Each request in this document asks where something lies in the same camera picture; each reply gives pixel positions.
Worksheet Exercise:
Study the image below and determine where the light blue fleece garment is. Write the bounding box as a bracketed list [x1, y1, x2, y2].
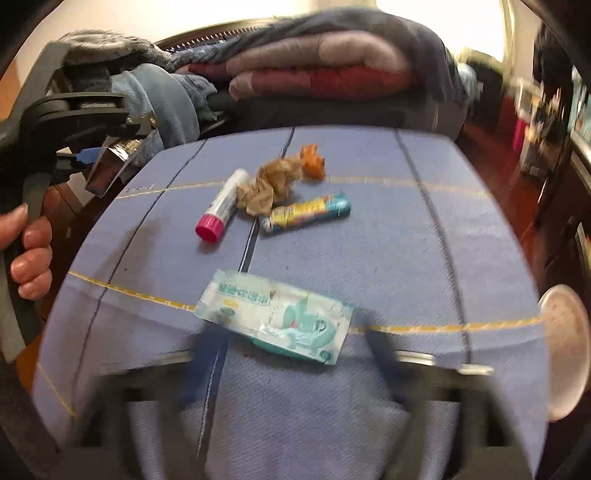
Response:
[111, 64, 216, 169]

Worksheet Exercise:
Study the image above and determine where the grey fuzzy garment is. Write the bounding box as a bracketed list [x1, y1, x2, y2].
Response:
[57, 30, 171, 73]

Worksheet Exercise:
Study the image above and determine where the person's left hand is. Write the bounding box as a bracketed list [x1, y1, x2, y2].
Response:
[1, 187, 60, 301]

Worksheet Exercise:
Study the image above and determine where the orange wrapper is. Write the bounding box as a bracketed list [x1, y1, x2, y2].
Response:
[300, 144, 325, 181]

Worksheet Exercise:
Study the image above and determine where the dark blue blanket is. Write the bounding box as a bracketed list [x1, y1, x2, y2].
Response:
[166, 7, 470, 103]

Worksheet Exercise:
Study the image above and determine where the folded pink red quilt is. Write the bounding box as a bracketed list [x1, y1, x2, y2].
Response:
[176, 31, 420, 101]

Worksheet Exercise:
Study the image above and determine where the dark wooden dresser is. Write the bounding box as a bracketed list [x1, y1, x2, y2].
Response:
[532, 131, 591, 308]

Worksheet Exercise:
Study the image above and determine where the white pink glue stick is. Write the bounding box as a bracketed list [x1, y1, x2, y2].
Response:
[195, 168, 249, 244]

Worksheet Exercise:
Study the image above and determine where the teal white wipes packet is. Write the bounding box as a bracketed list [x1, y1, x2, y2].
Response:
[194, 270, 353, 365]

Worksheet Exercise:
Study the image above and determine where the blue striped table cloth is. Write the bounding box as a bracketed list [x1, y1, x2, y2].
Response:
[32, 126, 549, 479]

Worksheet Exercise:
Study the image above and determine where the colourful candy tube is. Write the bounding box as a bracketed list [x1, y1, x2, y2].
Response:
[259, 193, 352, 234]

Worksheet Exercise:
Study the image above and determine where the brown paper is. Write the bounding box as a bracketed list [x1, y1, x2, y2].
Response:
[236, 156, 304, 216]

